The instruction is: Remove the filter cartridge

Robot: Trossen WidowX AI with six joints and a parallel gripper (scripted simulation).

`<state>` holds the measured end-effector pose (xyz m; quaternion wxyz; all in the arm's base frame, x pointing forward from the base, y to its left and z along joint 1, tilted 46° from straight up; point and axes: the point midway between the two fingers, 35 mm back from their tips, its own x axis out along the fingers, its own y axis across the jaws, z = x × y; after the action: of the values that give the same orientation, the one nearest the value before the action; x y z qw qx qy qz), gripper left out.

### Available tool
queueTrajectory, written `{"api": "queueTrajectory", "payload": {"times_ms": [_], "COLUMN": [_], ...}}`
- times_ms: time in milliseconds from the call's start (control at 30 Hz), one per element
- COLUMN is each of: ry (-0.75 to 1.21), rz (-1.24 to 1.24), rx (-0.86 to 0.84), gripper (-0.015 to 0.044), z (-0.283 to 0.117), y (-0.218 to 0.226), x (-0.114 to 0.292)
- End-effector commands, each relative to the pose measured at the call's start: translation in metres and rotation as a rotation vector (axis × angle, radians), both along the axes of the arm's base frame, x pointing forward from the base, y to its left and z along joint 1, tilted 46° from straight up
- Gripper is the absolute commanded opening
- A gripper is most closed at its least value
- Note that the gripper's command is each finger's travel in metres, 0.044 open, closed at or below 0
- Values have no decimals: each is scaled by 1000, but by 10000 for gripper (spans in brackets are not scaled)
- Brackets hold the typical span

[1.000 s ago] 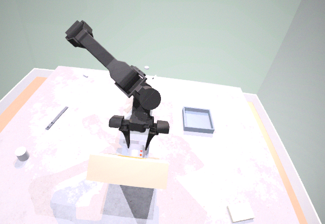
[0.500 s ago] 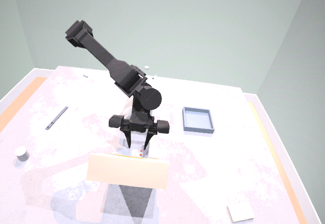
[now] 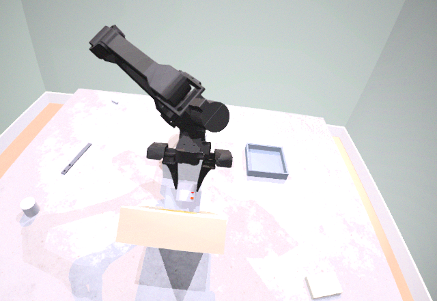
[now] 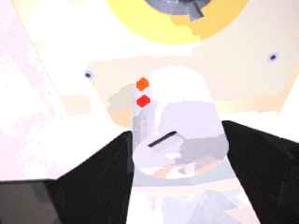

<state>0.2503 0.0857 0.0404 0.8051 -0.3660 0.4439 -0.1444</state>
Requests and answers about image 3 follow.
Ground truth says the grey flat bar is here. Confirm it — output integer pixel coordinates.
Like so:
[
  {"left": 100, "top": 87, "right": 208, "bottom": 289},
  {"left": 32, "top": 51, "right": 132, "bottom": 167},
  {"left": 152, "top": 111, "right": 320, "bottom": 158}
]
[{"left": 61, "top": 143, "right": 91, "bottom": 175}]

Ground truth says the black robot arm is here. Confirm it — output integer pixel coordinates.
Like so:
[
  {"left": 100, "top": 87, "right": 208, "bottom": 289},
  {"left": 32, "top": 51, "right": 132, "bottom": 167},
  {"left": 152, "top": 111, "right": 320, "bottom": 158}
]
[{"left": 89, "top": 25, "right": 230, "bottom": 166}]

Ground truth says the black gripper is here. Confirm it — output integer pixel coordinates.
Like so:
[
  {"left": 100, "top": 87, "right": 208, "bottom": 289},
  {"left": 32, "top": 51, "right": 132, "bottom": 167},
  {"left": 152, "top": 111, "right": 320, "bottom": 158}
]
[{"left": 146, "top": 122, "right": 233, "bottom": 192}]

